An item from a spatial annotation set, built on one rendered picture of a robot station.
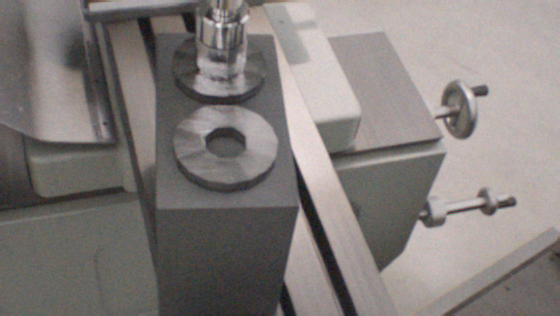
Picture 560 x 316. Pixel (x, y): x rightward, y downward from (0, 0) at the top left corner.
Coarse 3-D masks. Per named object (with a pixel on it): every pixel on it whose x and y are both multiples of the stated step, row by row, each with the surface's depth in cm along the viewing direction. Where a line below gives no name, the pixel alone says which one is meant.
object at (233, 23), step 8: (200, 0) 65; (200, 8) 64; (208, 8) 64; (240, 8) 65; (248, 8) 65; (200, 16) 64; (208, 16) 63; (216, 16) 64; (224, 16) 64; (232, 16) 64; (240, 16) 64; (248, 16) 64; (200, 24) 64; (208, 24) 63; (216, 24) 63; (224, 24) 63; (232, 24) 63; (240, 24) 64; (216, 32) 64; (224, 32) 64; (232, 32) 64
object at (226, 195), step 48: (192, 48) 70; (192, 96) 67; (240, 96) 67; (192, 144) 62; (240, 144) 65; (288, 144) 65; (192, 192) 61; (240, 192) 61; (288, 192) 62; (192, 240) 63; (240, 240) 64; (288, 240) 65; (192, 288) 69; (240, 288) 70
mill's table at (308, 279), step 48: (144, 48) 99; (144, 96) 93; (288, 96) 96; (144, 144) 88; (144, 192) 84; (336, 192) 86; (336, 240) 82; (288, 288) 77; (336, 288) 81; (384, 288) 79
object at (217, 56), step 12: (204, 36) 64; (216, 36) 64; (228, 36) 64; (240, 36) 65; (204, 48) 66; (216, 48) 65; (228, 48) 65; (240, 48) 66; (204, 60) 67; (216, 60) 66; (228, 60) 66; (240, 60) 67; (204, 72) 68; (216, 72) 67; (228, 72) 67; (240, 72) 69
